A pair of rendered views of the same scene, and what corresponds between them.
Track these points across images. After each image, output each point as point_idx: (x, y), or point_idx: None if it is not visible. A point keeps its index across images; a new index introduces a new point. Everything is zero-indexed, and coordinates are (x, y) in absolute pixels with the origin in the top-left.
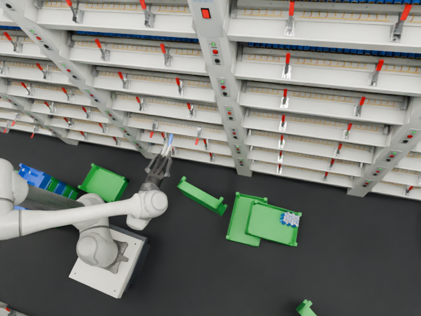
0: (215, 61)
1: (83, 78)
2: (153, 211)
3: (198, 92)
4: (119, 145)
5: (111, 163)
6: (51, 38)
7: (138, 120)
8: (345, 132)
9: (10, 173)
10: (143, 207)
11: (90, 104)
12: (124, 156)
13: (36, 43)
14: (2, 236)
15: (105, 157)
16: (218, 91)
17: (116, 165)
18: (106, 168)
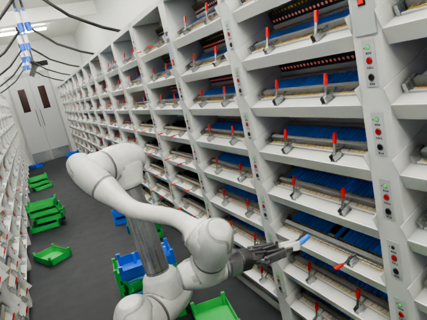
0: (368, 77)
1: (255, 136)
2: (203, 233)
3: (355, 160)
4: (262, 284)
5: (241, 307)
6: (246, 80)
7: (289, 229)
8: None
9: (136, 159)
10: (199, 226)
11: (250, 180)
12: (262, 308)
13: (236, 89)
14: (82, 180)
15: (242, 298)
16: (373, 145)
17: (245, 311)
18: (233, 308)
